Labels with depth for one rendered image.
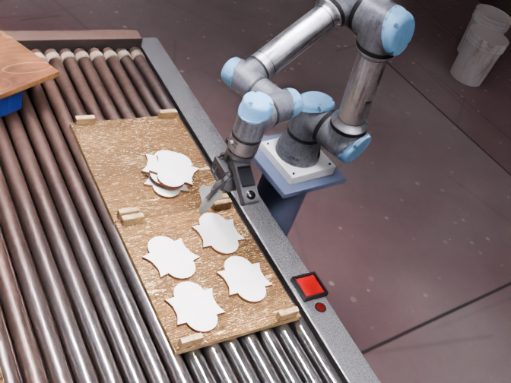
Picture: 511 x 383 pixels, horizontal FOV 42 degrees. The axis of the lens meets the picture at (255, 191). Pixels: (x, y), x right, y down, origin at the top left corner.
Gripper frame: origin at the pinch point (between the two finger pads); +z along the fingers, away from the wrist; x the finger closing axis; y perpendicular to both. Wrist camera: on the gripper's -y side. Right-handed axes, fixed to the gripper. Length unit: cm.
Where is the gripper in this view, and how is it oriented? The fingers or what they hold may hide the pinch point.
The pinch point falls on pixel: (225, 211)
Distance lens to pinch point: 175.6
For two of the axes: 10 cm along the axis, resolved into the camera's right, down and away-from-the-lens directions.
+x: -8.5, 1.3, -5.1
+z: -2.7, 7.1, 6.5
